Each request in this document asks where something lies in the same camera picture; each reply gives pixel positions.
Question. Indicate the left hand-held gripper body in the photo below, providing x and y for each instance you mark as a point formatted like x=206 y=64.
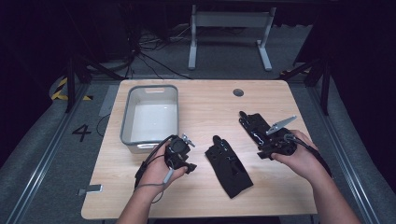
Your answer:
x=177 y=149

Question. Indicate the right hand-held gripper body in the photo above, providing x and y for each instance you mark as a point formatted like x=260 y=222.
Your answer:
x=281 y=141

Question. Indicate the person's left hand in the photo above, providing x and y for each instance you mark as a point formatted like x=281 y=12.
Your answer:
x=157 y=172

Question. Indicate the person's right hand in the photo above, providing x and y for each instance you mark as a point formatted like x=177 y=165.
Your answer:
x=300 y=160

